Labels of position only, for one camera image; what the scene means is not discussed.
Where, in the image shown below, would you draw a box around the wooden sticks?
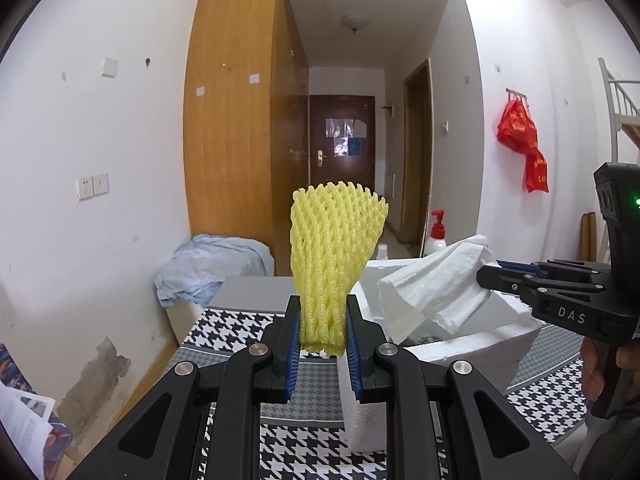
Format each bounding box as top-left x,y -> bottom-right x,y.
581,212 -> 599,261

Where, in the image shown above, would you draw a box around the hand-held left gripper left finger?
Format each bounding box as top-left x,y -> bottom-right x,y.
67,295 -> 303,480

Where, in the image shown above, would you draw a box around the light blue cloth pile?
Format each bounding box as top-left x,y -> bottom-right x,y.
154,233 -> 275,309

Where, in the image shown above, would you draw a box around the wooden side door frame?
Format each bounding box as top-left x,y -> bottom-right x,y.
402,58 -> 435,248

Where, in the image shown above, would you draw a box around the red plastic bag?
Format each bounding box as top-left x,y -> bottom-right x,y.
496,99 -> 550,194

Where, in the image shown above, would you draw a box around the metal bunk bed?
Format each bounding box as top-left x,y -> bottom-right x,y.
597,57 -> 640,161

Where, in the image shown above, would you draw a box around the wooden wardrobe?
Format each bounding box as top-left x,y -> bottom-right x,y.
182,0 -> 311,278

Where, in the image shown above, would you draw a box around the open magazine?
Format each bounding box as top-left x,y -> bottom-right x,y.
0,342 -> 68,480

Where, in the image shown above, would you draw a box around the dark brown entrance door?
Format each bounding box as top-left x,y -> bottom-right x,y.
308,94 -> 377,196

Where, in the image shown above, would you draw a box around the houndstooth table cloth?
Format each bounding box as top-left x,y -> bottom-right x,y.
67,276 -> 596,480

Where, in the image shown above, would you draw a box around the white pump bottle red cap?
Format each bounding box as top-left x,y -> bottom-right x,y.
424,210 -> 447,258

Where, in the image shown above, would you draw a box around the person's right hand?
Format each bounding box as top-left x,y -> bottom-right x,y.
580,339 -> 640,403

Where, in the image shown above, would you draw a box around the yellow foam fruit net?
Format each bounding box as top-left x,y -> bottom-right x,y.
290,181 -> 390,358

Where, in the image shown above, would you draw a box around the white foam box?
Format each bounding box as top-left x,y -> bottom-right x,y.
337,258 -> 543,453

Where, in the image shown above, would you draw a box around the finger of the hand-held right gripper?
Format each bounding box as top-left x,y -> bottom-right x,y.
475,264 -> 602,307
494,259 -> 612,287

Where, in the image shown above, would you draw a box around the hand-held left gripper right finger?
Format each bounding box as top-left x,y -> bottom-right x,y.
345,294 -> 581,480

